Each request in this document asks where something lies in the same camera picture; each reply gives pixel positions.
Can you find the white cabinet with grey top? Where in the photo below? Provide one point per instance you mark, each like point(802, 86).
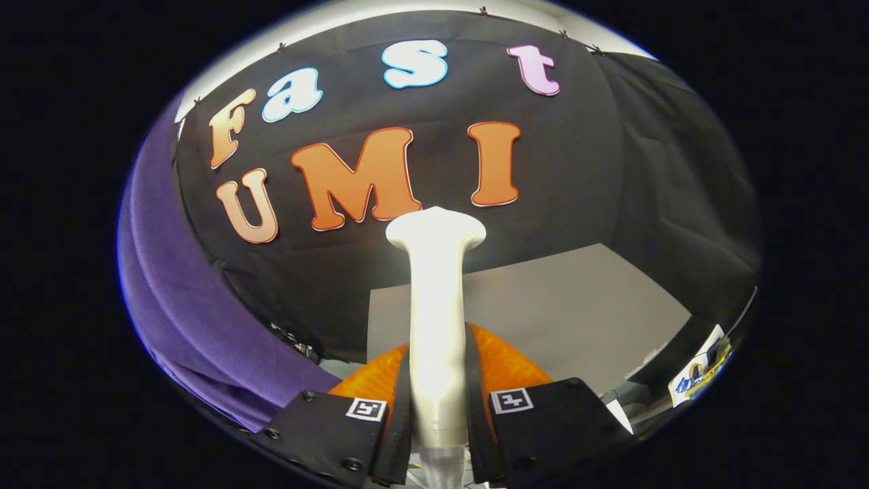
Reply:
point(543, 312)

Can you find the white garment steamer head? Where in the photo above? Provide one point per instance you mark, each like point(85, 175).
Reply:
point(434, 326)

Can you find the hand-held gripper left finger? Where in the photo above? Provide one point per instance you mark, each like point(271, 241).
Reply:
point(402, 441)

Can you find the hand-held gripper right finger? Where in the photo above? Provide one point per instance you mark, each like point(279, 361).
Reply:
point(475, 435)

